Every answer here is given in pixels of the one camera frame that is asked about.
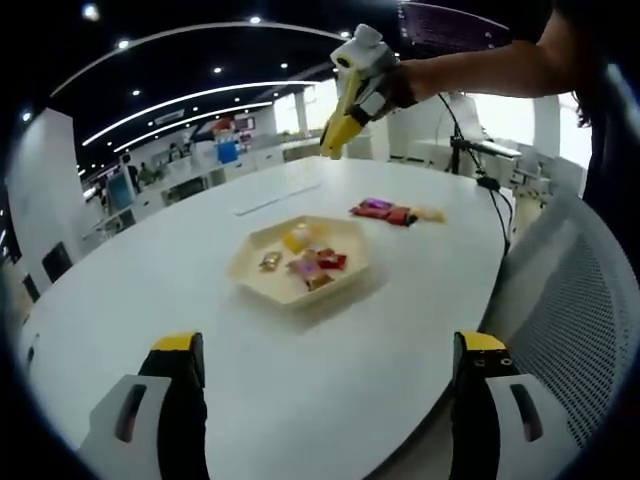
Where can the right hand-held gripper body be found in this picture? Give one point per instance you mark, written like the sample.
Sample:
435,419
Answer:
365,52

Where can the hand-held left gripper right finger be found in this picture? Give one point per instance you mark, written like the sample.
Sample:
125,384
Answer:
477,400

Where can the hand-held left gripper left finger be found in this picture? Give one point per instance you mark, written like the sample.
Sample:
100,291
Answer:
170,400

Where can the red purple food packet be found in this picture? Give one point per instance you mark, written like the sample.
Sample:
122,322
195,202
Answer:
372,208

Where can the orange beige food packet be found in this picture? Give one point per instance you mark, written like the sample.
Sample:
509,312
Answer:
429,214

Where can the beige hexagonal container tray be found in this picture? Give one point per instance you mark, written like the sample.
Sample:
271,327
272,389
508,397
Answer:
270,287

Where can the yellow clear food packet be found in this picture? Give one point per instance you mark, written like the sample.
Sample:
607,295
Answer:
297,239

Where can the small red food packet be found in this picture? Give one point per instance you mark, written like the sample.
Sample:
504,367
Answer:
332,260

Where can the small gold food packet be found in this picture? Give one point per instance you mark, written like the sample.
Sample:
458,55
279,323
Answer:
270,261

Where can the pink purple food packet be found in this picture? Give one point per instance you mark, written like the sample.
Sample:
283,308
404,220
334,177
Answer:
302,268

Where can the brown food packet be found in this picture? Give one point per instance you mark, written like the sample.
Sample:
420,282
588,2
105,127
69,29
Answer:
320,281

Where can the person's right hand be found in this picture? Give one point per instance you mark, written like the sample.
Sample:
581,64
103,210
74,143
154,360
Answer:
402,87

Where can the dark computer monitor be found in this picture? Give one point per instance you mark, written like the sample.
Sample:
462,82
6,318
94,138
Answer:
450,27

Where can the white angled board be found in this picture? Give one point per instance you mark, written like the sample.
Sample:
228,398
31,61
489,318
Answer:
467,117

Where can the white counter cabinets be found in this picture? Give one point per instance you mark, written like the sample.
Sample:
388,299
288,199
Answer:
250,160

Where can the white mesh office chair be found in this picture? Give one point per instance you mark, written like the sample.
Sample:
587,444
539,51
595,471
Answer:
575,310

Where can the blue box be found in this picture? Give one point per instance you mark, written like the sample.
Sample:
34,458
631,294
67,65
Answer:
227,152

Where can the black office chair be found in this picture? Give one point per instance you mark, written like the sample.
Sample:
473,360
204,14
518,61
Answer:
56,261
31,287

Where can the white blue-screen display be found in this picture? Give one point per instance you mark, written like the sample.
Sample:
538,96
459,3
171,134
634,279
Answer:
120,189

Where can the person's dark shirt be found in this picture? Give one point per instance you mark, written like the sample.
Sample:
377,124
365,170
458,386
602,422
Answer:
610,165

